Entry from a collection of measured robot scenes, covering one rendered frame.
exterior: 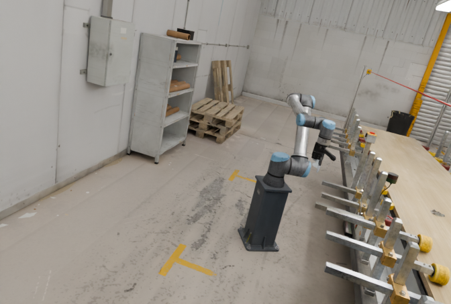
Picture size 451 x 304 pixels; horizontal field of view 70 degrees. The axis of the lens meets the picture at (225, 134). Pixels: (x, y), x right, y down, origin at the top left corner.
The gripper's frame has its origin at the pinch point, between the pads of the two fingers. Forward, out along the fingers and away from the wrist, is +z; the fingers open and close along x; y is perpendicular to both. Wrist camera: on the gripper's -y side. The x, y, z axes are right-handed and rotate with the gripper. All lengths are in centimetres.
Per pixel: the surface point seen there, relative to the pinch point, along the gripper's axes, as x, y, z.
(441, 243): 50, -70, 4
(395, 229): 87, -33, -13
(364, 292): 87, -31, 24
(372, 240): 62, -33, 9
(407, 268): 112, -33, -11
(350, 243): 90, -17, -1
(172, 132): -204, 205, 80
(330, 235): 90, -7, -2
